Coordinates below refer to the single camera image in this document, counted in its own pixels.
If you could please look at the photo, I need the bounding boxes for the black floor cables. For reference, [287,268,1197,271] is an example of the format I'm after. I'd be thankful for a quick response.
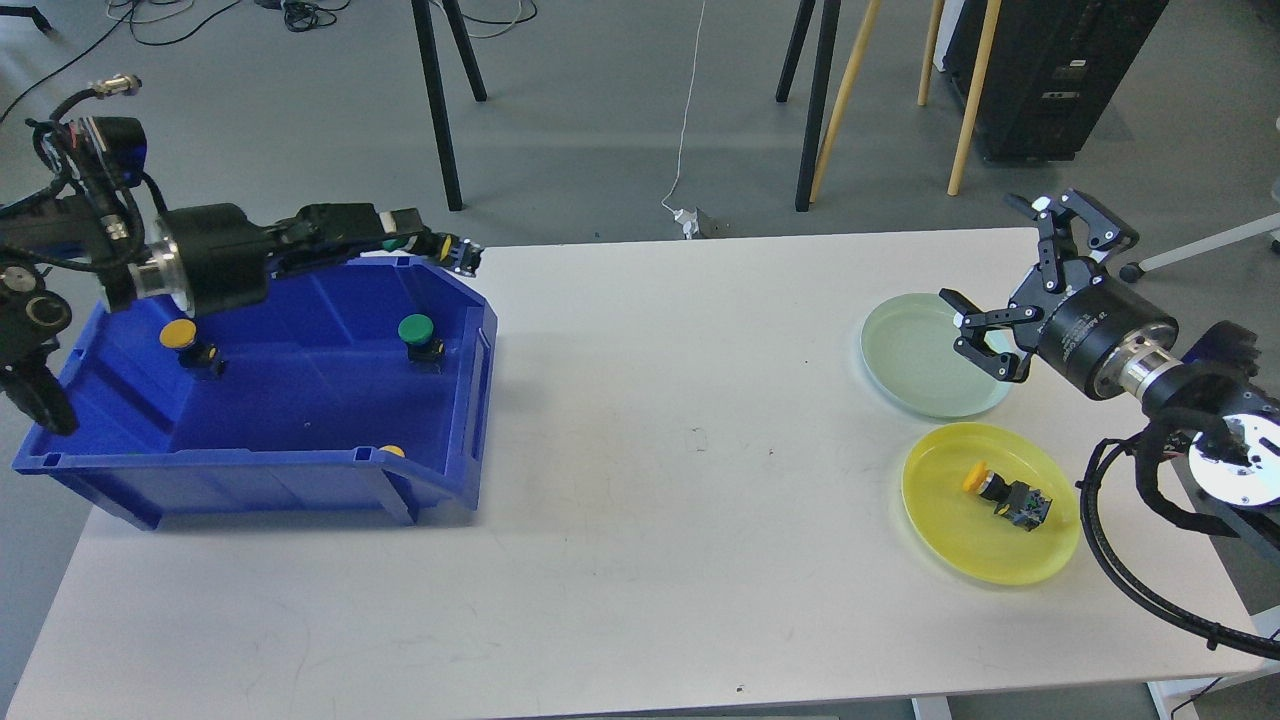
[0,0,541,126]

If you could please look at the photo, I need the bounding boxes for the yellow push button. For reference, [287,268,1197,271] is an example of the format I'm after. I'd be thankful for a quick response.
[157,318,227,379]
[961,461,1052,532]

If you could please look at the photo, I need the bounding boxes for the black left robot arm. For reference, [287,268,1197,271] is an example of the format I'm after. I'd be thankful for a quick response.
[1,74,481,436]

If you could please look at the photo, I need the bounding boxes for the blue plastic bin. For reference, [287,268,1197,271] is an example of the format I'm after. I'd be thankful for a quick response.
[12,256,498,530]

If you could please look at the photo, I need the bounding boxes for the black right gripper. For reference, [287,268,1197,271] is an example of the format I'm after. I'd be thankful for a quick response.
[938,188,1181,401]

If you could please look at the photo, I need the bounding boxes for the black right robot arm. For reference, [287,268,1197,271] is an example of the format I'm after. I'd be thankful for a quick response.
[940,188,1279,660]

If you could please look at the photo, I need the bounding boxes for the wooden easel legs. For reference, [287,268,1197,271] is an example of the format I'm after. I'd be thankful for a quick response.
[808,0,1001,205]

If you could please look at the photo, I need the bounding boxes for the light green plate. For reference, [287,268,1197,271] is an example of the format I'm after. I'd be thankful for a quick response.
[859,293,1010,421]

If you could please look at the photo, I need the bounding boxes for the white cable with plug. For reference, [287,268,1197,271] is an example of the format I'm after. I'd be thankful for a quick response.
[660,0,736,241]

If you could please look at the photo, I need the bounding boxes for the black tripod right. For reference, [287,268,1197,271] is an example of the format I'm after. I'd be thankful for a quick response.
[774,1,844,213]

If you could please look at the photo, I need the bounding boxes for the black tripod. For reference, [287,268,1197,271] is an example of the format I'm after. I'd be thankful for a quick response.
[410,1,488,211]
[774,1,844,213]

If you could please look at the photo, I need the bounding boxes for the black tripod left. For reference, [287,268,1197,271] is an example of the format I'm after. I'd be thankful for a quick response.
[410,1,488,211]

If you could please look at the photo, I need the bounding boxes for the yellow plate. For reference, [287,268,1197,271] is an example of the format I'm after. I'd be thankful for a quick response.
[900,421,1082,585]

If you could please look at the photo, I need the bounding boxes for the green push button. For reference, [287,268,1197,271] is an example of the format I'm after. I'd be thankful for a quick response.
[379,231,485,277]
[397,313,447,374]

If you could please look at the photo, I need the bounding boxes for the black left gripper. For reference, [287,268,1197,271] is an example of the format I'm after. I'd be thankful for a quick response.
[150,202,426,316]

